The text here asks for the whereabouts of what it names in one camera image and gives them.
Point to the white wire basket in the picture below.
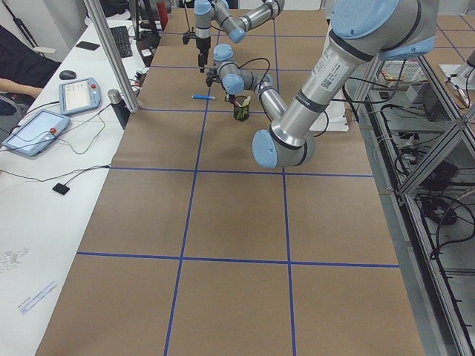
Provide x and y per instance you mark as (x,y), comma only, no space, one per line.
(407,71)

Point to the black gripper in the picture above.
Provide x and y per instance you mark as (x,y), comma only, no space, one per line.
(202,44)
(213,76)

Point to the black phone on desk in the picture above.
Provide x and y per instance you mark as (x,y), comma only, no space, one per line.
(87,45)

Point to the blue highlighter pen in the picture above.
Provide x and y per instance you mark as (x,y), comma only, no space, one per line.
(203,97)

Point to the green highlighter pen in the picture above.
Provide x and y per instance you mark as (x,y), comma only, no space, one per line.
(242,112)

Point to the black mesh pen cup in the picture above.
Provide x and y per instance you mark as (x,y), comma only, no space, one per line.
(237,105)

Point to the black computer mouse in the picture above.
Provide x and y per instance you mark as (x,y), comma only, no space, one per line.
(67,75)

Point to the far teach pendant tablet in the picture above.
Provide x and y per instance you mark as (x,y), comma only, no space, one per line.
(79,96)

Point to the near teach pendant tablet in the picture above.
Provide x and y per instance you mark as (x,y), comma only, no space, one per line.
(35,136)

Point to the black keyboard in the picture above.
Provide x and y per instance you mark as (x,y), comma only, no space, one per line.
(122,41)

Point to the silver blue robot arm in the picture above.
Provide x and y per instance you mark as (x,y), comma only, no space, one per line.
(205,12)
(359,31)

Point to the teach pendant tablet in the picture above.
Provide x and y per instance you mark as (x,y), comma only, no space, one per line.
(79,96)
(35,136)

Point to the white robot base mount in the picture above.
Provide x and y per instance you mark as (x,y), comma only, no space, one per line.
(334,118)

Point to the aluminium frame rack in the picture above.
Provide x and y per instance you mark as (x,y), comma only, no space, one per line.
(420,141)

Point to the yellow highlighter pen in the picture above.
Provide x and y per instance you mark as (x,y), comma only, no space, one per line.
(246,102)

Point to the person in black shirt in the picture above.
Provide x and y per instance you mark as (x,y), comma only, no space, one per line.
(24,73)

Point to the white side desk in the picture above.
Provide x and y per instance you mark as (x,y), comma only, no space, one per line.
(40,229)

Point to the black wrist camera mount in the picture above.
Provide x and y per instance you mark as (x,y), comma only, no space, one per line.
(212,77)

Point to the dark steel water bottle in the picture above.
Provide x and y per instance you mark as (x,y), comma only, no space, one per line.
(119,106)

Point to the small black square pad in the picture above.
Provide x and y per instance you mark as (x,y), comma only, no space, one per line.
(60,188)

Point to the paper label on desk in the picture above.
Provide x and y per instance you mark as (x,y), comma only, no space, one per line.
(30,302)

